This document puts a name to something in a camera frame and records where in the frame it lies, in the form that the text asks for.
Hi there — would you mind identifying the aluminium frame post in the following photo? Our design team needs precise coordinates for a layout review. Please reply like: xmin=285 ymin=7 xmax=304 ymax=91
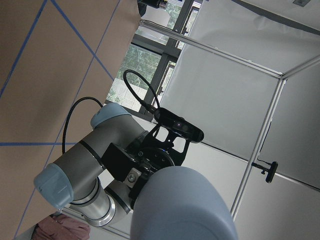
xmin=230 ymin=77 xmax=286 ymax=221

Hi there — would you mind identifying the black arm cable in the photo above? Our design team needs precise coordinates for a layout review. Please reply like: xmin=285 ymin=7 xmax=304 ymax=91
xmin=61 ymin=96 xmax=104 ymax=154

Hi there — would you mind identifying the black camera cable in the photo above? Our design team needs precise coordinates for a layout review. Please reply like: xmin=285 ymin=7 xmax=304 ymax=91
xmin=122 ymin=69 xmax=161 ymax=113

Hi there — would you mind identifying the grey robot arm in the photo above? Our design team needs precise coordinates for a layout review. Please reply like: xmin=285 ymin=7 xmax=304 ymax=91
xmin=34 ymin=103 xmax=238 ymax=240

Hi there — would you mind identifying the pink cloth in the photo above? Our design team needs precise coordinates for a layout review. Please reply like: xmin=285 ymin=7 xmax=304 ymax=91
xmin=31 ymin=214 xmax=91 ymax=240

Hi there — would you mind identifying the black camera on mount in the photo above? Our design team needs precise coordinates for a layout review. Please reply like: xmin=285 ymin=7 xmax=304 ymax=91
xmin=141 ymin=107 xmax=205 ymax=166

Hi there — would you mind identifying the black clamp handle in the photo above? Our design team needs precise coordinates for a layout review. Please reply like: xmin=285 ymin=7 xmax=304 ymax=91
xmin=251 ymin=161 xmax=278 ymax=183

